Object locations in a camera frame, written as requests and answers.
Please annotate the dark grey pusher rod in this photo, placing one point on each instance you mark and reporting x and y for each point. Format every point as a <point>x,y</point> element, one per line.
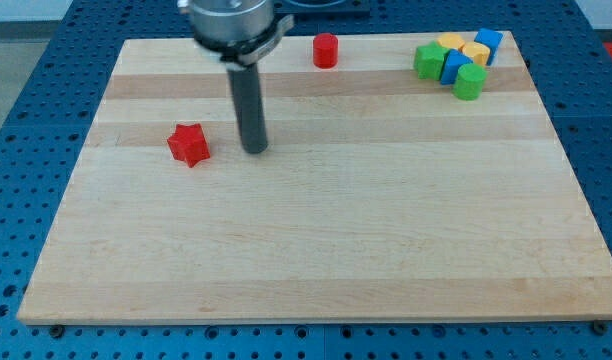
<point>247,100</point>

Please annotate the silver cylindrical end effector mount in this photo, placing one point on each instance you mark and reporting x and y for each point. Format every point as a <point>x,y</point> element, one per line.
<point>237,33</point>

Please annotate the red star block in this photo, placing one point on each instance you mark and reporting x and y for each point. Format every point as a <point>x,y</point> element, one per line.
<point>188,144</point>

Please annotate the green star block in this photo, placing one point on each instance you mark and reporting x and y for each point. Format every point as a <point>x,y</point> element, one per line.
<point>429,60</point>

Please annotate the red cylinder block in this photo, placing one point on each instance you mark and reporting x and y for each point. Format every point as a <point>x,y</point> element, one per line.
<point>325,50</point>

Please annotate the light wooden board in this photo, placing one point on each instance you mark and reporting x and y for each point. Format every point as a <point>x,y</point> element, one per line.
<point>381,198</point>

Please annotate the yellow hexagon block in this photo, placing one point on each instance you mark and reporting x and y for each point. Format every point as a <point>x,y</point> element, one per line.
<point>451,40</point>

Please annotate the blue angled block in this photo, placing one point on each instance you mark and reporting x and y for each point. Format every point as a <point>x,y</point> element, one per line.
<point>454,60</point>

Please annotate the green cylinder block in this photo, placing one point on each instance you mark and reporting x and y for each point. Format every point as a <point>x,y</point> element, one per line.
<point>469,82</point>

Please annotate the yellow cylinder block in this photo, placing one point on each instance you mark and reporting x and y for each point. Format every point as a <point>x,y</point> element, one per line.
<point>477,52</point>

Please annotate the blue cube block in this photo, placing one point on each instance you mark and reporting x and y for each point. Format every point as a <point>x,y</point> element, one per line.
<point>491,39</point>

